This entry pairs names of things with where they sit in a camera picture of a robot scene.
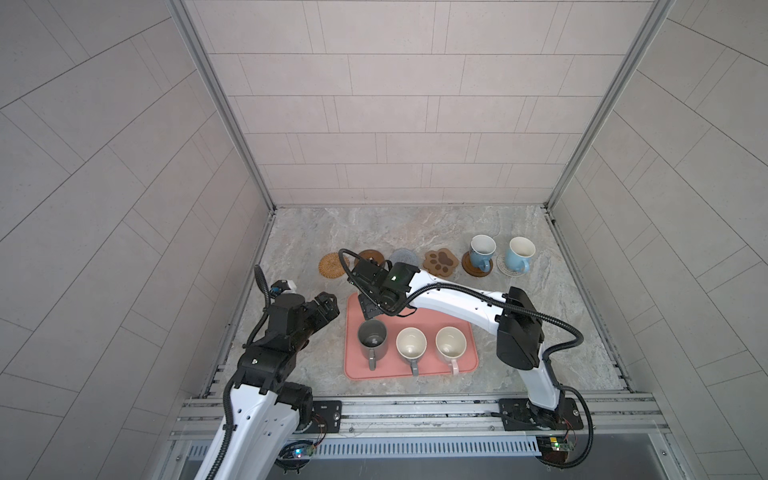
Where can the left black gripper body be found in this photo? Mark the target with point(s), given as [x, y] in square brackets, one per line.
[307, 321]

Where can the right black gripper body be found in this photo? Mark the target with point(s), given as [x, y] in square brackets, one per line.
[371, 303]

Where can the brown wooden coaster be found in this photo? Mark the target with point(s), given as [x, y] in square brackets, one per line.
[372, 255]
[470, 269]

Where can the woven rattan coaster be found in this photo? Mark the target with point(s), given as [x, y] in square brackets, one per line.
[332, 266]

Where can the blue woven round coaster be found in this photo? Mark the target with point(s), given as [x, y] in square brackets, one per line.
[406, 256]

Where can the dark grey mug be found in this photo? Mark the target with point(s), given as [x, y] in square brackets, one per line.
[372, 337]

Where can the cork paw print coaster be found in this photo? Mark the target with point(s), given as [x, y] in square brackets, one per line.
[441, 263]

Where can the blue floral mug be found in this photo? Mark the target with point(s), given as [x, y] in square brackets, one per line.
[482, 249]

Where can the light blue mug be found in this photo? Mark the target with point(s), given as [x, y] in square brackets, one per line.
[519, 254]

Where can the multicolour woven round coaster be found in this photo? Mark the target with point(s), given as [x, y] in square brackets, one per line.
[504, 271]

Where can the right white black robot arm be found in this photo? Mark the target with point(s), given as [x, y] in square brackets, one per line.
[525, 340]

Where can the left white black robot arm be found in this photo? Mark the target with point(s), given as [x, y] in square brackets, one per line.
[262, 408]

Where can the pink silicone tray mat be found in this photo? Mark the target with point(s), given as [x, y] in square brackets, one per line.
[393, 365]

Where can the left green circuit board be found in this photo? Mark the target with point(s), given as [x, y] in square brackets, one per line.
[297, 451]

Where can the green circuit board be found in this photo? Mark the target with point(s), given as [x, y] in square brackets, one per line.
[297, 451]
[555, 447]

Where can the white vent grille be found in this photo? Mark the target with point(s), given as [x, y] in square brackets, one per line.
[359, 448]

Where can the right green circuit board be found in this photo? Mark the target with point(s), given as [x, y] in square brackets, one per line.
[555, 447]

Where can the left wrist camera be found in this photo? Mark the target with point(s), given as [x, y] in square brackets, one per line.
[281, 286]

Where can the grey handled white mug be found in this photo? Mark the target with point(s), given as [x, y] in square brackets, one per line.
[411, 344]

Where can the pink handled white mug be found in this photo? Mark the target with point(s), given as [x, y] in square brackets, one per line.
[451, 345]

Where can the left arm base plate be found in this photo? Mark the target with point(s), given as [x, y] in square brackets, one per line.
[322, 417]

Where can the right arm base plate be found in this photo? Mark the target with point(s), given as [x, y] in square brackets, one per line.
[518, 414]

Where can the aluminium mounting rail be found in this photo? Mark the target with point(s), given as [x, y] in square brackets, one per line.
[392, 416]

